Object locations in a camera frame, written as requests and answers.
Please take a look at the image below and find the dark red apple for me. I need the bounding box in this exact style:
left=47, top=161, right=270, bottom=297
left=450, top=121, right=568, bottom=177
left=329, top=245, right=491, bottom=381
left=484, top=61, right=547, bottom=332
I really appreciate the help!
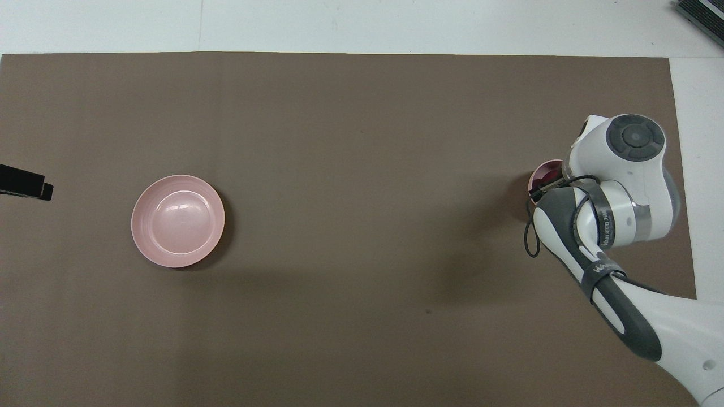
left=535, top=163, right=565, bottom=190

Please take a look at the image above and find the pink round plate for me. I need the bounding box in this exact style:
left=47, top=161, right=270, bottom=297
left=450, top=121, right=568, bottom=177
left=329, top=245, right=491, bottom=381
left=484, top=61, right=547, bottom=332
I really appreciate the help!
left=131, top=174, right=226, bottom=269

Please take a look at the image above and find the pink small bowl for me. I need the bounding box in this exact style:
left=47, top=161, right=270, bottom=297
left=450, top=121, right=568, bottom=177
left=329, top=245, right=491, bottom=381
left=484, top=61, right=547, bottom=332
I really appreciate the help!
left=528, top=160, right=566, bottom=205

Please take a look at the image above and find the brown table mat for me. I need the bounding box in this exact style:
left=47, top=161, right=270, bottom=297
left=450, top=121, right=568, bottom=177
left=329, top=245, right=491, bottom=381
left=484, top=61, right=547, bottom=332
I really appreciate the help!
left=0, top=52, right=709, bottom=407

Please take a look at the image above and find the dark grey ribbed device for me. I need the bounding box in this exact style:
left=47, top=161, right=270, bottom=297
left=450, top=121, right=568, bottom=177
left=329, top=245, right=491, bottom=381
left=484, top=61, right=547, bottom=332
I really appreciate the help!
left=674, top=0, right=724, bottom=49

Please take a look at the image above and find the black velcro cable strap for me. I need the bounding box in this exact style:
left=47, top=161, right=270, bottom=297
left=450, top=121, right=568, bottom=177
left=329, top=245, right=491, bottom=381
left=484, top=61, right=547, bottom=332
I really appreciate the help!
left=584, top=258, right=626, bottom=301
left=588, top=183, right=619, bottom=250

